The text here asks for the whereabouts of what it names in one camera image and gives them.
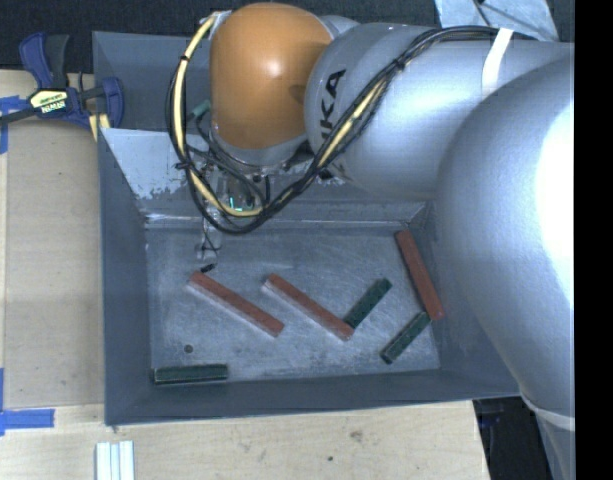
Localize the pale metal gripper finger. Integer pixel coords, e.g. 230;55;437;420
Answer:
210;220;223;269
197;216;212;274

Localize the red-brown flat block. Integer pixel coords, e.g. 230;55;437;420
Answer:
393;228;446;322
187;270;286;340
260;272;356;343

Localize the grey metal bin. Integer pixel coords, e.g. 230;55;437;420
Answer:
91;30;522;427

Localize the dark green flat block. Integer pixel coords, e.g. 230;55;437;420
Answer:
379;310;433;366
152;362;230;386
341;277;394;330

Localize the pale wood flat board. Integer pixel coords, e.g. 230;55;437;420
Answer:
3;117;107;410

